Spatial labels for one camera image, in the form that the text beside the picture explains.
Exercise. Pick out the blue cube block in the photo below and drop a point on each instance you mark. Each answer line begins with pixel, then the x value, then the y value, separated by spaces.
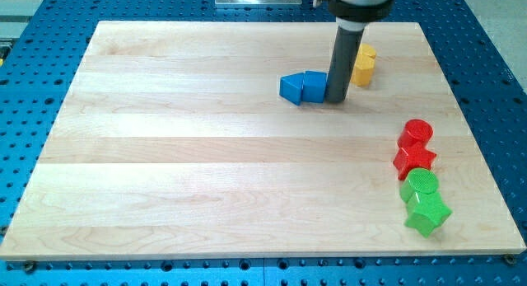
pixel 314 85

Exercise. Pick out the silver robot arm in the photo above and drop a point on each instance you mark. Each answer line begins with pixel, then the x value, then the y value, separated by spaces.
pixel 355 15

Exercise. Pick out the blue triangle block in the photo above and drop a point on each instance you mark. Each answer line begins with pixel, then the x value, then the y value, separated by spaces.
pixel 290 87

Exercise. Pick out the wooden board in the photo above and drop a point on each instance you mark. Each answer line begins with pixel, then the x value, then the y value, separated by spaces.
pixel 173 143

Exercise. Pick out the yellow hexagon block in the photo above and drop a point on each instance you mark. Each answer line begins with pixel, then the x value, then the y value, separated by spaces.
pixel 363 70

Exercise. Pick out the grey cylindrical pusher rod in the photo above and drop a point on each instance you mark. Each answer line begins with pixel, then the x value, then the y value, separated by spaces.
pixel 344 55

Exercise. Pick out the yellow cylinder block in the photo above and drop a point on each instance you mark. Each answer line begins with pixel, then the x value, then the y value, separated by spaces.
pixel 367 50

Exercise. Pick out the red cylinder block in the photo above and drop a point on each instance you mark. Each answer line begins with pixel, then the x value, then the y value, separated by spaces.
pixel 415 131

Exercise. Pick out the red star block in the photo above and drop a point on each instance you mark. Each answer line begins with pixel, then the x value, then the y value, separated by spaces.
pixel 410 157

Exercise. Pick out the green cylinder block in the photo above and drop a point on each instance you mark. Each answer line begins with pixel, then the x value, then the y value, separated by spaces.
pixel 418 181

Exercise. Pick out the green star block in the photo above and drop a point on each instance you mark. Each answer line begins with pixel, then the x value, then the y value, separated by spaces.
pixel 426 212

